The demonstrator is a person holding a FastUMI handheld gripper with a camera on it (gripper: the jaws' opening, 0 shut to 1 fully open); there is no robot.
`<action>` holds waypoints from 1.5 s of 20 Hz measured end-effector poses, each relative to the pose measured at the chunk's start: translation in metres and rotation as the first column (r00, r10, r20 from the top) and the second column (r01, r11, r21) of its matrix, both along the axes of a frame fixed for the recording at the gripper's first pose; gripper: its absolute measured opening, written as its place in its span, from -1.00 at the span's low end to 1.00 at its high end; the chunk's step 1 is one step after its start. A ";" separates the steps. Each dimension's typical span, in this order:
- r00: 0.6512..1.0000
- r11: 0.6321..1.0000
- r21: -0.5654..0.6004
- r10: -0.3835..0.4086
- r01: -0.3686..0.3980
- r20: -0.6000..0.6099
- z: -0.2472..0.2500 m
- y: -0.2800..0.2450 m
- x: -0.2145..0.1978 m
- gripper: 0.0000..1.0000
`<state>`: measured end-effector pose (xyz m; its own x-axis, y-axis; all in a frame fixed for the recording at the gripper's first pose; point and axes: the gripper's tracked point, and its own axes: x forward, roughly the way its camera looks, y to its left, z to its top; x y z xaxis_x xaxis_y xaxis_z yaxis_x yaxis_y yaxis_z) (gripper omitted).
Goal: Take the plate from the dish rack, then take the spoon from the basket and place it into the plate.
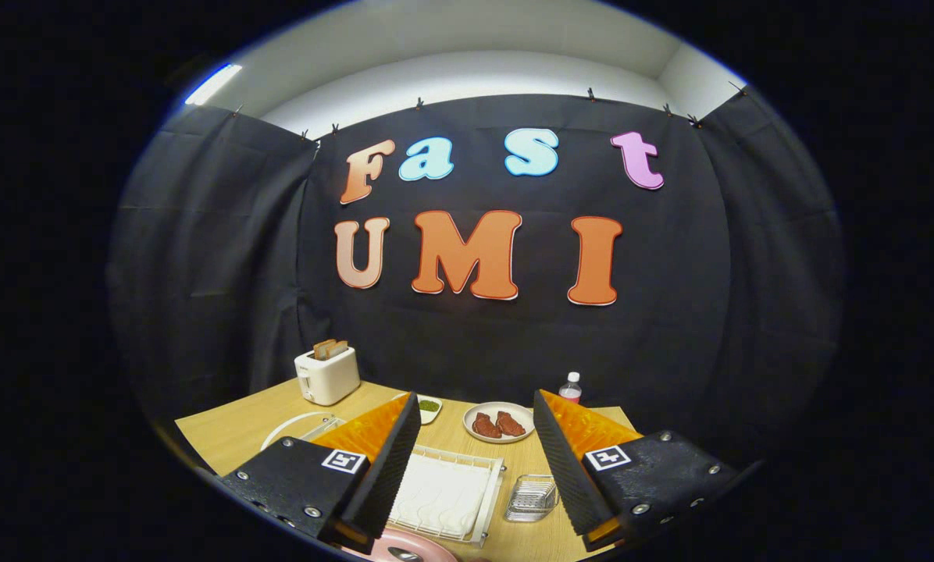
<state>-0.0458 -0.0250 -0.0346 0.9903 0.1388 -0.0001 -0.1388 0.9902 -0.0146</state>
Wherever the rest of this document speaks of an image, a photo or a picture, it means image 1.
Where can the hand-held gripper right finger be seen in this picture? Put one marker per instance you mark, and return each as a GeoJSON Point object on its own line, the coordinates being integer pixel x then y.
{"type": "Point", "coordinates": [565, 468]}

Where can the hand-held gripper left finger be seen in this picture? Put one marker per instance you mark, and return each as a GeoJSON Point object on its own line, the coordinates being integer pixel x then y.
{"type": "Point", "coordinates": [389, 468]}

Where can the pink plate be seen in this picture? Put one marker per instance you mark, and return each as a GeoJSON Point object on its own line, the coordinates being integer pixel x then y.
{"type": "Point", "coordinates": [440, 550]}

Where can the white divided dish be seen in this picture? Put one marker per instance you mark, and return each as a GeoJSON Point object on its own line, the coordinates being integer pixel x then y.
{"type": "Point", "coordinates": [428, 416]}

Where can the white round plate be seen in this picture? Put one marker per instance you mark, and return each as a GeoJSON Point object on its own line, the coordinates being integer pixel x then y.
{"type": "Point", "coordinates": [498, 406]}

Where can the white drip tray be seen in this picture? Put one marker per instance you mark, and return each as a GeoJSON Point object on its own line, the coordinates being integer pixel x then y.
{"type": "Point", "coordinates": [443, 496]}

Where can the brown steak piece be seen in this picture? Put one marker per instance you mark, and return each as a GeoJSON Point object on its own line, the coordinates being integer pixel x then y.
{"type": "Point", "coordinates": [485, 425]}
{"type": "Point", "coordinates": [511, 424]}

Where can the pile of green beans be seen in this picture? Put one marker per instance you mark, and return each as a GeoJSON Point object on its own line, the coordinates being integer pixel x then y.
{"type": "Point", "coordinates": [429, 405]}

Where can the clear bottle red label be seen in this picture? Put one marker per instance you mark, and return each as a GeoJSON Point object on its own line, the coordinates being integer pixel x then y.
{"type": "Point", "coordinates": [570, 390]}

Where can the white toaster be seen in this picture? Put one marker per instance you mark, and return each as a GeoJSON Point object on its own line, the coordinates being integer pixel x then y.
{"type": "Point", "coordinates": [326, 378]}

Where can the toast slice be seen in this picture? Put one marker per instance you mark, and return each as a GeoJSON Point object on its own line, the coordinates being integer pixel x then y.
{"type": "Point", "coordinates": [323, 350]}
{"type": "Point", "coordinates": [339, 346]}

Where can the row of black cloth clips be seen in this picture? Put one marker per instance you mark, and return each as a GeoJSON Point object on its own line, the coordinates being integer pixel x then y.
{"type": "Point", "coordinates": [419, 102]}

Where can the ceiling light strip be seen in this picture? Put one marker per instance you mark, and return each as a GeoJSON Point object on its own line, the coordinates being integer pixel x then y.
{"type": "Point", "coordinates": [213, 83]}

